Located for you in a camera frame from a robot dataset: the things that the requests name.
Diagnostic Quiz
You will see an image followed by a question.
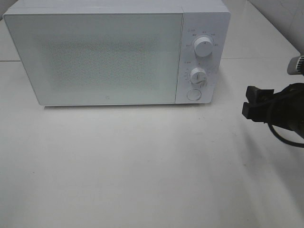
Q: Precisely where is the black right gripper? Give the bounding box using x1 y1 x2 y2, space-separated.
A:
242 83 304 137

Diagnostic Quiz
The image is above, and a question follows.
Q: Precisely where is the round door release button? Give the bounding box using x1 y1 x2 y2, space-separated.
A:
187 89 201 101

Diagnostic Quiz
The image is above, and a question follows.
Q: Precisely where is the white microwave knob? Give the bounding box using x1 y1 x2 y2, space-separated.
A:
193 36 214 57
190 67 207 85

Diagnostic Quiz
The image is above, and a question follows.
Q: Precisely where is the white microwave door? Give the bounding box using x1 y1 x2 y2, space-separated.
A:
4 14 182 106

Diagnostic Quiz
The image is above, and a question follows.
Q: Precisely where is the white microwave oven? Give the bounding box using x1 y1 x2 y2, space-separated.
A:
3 0 231 106

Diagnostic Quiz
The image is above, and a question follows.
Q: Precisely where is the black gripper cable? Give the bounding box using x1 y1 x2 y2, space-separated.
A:
268 121 304 146

